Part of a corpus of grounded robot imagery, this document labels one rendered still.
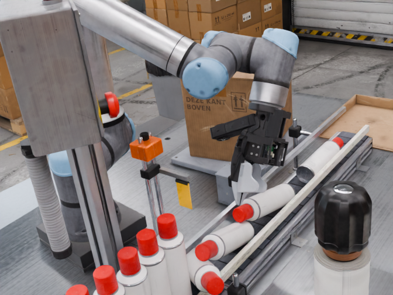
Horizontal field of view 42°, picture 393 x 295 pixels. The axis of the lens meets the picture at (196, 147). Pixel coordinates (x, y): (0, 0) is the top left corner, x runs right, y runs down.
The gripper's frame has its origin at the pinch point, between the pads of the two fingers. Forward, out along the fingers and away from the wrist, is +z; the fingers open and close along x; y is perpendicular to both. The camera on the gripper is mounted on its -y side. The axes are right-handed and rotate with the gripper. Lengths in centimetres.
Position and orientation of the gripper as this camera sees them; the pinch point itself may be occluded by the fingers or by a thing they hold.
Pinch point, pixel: (236, 198)
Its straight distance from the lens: 107.2
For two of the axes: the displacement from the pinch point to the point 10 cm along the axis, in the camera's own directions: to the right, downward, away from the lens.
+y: 7.9, 2.0, -5.9
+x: 5.8, 0.8, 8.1
